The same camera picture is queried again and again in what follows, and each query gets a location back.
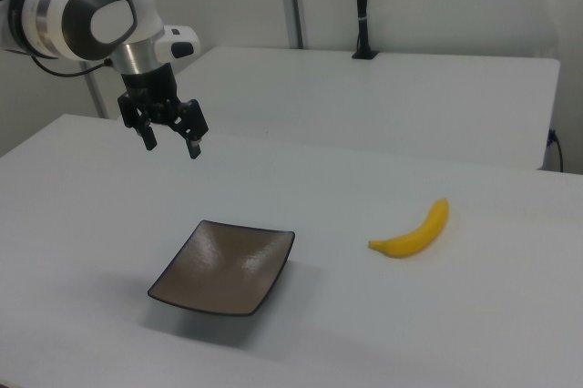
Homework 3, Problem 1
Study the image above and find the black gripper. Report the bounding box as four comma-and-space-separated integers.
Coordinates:
117, 63, 210, 160

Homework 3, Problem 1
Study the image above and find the yellow banana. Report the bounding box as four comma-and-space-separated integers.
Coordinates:
367, 198, 451, 260

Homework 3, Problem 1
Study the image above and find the square brown ceramic plate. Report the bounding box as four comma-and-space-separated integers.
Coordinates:
147, 219, 296, 317

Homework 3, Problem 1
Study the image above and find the white side table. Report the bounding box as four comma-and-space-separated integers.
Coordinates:
170, 45, 562, 171

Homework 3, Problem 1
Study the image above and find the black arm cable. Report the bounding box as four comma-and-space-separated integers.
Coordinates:
26, 54, 114, 78

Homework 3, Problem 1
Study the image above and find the black hanging cable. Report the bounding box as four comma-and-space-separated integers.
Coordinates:
546, 128, 565, 173

